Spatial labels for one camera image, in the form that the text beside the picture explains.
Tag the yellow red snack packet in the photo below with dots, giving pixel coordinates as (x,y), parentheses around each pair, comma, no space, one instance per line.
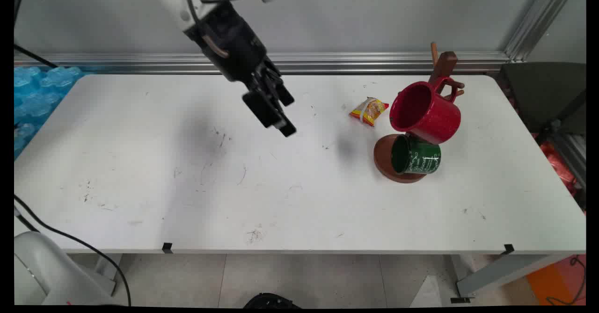
(369,111)

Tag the blue bubble wrap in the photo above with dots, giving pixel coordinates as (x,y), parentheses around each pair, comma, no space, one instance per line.
(35,102)

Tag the red ceramic mug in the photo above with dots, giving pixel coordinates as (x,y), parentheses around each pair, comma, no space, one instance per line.
(435,116)

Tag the black tape marker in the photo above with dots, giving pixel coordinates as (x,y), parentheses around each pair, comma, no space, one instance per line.
(509,249)
(167,247)

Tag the white rounded machine base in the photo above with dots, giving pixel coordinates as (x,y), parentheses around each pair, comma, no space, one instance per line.
(42,271)

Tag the green mug with white print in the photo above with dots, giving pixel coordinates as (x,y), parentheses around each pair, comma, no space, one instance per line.
(421,156)

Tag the aluminium side frame rail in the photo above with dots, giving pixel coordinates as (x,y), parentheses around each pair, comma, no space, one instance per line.
(572,156)

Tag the black round floor object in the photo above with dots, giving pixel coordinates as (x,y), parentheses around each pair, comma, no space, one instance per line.
(269,301)

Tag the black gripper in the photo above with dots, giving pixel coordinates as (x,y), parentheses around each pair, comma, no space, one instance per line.
(234,46)

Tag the grey table leg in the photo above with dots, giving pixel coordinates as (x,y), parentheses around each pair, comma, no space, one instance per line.
(108,271)
(500,271)

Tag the horizontal aluminium frame rail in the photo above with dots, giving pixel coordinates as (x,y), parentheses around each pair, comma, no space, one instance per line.
(140,63)

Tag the brown wooden mug tree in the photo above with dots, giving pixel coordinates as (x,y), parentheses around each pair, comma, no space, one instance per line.
(381,158)

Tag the red plastic bag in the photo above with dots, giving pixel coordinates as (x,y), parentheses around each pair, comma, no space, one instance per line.
(559,165)

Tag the slanted aluminium frame post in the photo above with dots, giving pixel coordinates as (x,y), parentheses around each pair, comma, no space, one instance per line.
(538,23)

